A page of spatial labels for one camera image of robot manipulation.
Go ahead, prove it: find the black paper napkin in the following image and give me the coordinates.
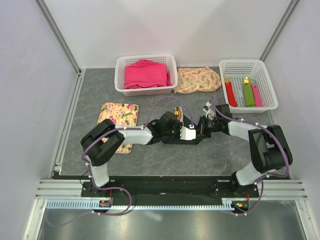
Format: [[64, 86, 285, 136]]
[[147, 125, 204, 145]]

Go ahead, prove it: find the gold spoon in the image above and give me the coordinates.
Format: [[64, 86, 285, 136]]
[[173, 107, 182, 121]]

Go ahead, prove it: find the silver table knife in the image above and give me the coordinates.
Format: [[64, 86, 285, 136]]
[[179, 111, 184, 127]]

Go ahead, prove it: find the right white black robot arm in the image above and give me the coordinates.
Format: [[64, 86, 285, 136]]
[[195, 102, 293, 197]]

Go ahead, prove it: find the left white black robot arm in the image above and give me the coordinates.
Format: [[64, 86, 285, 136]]
[[80, 111, 183, 197]]

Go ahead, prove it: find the red napkin roll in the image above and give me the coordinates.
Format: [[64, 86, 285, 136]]
[[224, 76, 238, 107]]

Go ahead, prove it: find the green napkin roll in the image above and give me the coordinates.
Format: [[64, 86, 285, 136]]
[[243, 76, 255, 107]]

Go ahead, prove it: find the pink napkin roll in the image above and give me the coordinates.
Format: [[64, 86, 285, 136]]
[[251, 84, 263, 108]]

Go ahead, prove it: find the floral placemat tray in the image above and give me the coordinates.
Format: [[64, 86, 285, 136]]
[[96, 102, 140, 154]]

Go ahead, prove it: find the white basket with pink cloth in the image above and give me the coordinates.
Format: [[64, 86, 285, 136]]
[[114, 53, 178, 97]]

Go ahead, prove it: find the pink folded cloth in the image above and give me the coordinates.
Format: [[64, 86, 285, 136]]
[[124, 59, 172, 89]]

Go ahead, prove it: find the white basket with rolls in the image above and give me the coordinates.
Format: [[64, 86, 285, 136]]
[[219, 59, 278, 114]]

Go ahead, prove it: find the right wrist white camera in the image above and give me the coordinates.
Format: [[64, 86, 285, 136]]
[[202, 101, 215, 120]]

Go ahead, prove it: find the wrist white camera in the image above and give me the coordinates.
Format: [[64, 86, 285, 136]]
[[180, 126, 197, 141], [202, 101, 215, 120]]

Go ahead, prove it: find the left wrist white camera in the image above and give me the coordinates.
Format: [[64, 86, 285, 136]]
[[180, 126, 197, 141]]

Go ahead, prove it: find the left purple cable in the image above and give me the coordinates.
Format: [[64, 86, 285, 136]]
[[45, 97, 195, 228]]

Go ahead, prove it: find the purple cable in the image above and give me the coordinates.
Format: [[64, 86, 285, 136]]
[[45, 97, 195, 228], [210, 96, 291, 216]]

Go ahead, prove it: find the floral drawstring pouch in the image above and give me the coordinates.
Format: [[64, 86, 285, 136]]
[[173, 67, 222, 94]]

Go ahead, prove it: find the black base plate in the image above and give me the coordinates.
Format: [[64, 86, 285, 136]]
[[81, 175, 259, 199]]

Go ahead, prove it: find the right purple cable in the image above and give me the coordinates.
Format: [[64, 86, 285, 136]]
[[210, 96, 291, 216]]

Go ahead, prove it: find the front aluminium rail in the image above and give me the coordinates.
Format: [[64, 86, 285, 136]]
[[35, 179, 308, 201]]

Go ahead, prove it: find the blue slotted cable duct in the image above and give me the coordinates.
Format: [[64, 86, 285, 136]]
[[46, 198, 250, 211]]

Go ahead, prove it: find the right aluminium frame post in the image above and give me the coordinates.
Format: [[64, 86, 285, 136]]
[[259, 0, 300, 62]]

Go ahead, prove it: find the aluminium frame post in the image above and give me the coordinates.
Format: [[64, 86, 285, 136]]
[[34, 0, 82, 76], [259, 0, 300, 62]]

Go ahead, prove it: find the left aluminium frame post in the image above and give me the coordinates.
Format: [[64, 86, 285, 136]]
[[34, 0, 82, 76]]

